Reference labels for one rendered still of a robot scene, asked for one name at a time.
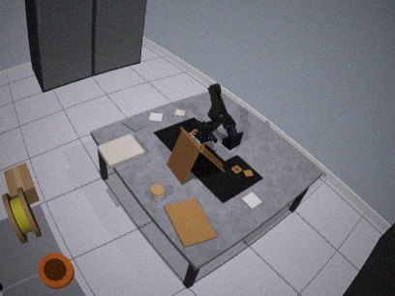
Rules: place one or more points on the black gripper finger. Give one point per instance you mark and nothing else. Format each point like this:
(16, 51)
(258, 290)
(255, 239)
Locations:
(205, 139)
(199, 131)

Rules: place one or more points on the tan flat rectangular board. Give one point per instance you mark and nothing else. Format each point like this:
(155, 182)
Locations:
(189, 222)

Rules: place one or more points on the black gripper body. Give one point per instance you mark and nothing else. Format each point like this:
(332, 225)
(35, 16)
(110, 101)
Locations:
(210, 134)

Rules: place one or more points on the grey cylindrical container with tan lid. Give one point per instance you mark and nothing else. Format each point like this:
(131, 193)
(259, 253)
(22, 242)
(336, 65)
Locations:
(157, 193)

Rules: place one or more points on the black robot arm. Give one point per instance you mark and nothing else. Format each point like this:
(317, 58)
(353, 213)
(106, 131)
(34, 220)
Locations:
(217, 109)

